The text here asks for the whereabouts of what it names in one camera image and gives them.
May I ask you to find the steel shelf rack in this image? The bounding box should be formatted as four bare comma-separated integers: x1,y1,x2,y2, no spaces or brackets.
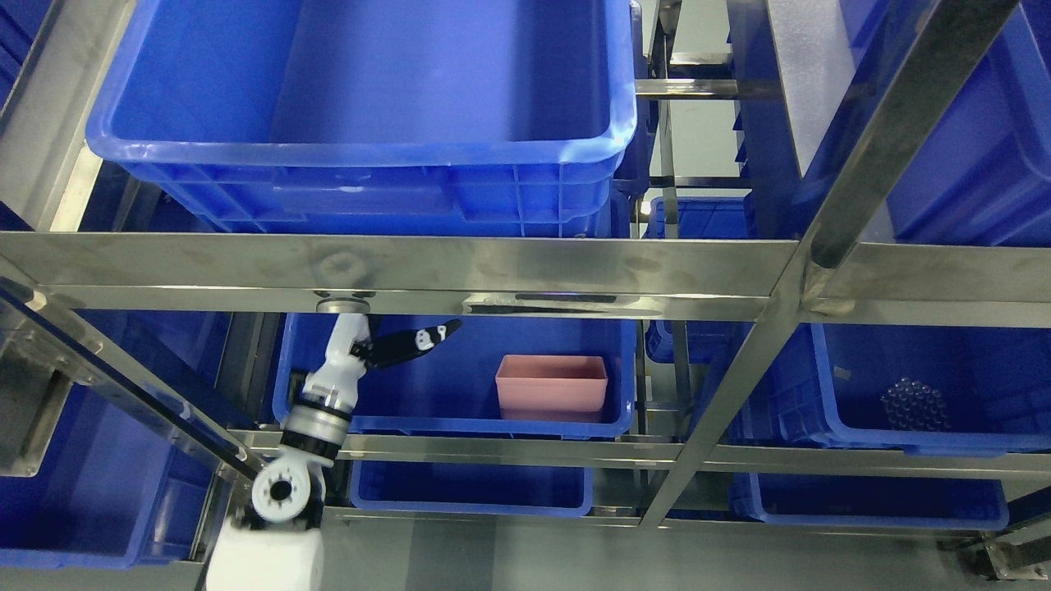
2,1,1049,527

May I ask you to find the blue bin bottom centre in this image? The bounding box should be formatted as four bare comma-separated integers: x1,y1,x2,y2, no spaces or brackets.
348,460,594,519

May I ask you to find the clear bubble packet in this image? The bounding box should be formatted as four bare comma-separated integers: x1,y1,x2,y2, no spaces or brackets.
879,378,952,433

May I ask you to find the pink plastic storage box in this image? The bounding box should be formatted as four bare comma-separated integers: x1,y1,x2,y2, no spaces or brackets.
495,355,607,423

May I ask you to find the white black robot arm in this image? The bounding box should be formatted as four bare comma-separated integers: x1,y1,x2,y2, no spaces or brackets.
203,359,367,590

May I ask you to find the blue bin holding box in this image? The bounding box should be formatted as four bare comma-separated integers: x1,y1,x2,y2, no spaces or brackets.
271,313,636,440

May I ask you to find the blue bin left side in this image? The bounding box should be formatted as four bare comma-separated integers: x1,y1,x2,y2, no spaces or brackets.
0,310,231,570

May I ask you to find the large blue top bin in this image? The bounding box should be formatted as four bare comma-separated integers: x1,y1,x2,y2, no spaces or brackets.
86,1,637,238

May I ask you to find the blue bin bottom right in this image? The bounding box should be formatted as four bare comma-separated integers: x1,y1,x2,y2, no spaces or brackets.
729,474,1009,530

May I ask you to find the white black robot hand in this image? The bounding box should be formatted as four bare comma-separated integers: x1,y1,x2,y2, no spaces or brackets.
294,314,462,416

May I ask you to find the blue bin right middle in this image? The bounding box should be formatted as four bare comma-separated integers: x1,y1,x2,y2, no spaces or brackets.
728,324,1050,457

